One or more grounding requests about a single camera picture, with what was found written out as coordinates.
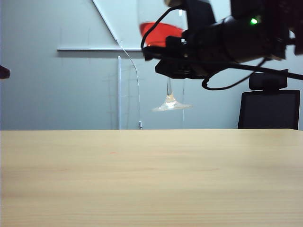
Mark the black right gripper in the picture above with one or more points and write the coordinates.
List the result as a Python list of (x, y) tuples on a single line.
[(206, 45)]

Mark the goblet with red liquid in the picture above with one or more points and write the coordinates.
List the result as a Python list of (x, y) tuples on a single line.
[(165, 33)]

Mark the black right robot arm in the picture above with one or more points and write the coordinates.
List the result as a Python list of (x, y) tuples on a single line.
[(255, 35)]

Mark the black mesh office chair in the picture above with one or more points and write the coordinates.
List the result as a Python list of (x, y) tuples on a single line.
[(267, 111)]

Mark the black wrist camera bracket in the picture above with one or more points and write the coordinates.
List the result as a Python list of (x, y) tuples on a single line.
[(200, 14)]

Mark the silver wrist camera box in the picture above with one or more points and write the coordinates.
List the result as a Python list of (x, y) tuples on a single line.
[(174, 2)]

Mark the white vertical wall rail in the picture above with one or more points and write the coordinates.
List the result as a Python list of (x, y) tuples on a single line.
[(119, 94)]

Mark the white horizontal wall rail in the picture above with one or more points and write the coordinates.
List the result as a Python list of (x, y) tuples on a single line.
[(94, 49)]

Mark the white diagonal wall rail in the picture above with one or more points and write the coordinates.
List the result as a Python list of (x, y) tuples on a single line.
[(104, 19)]

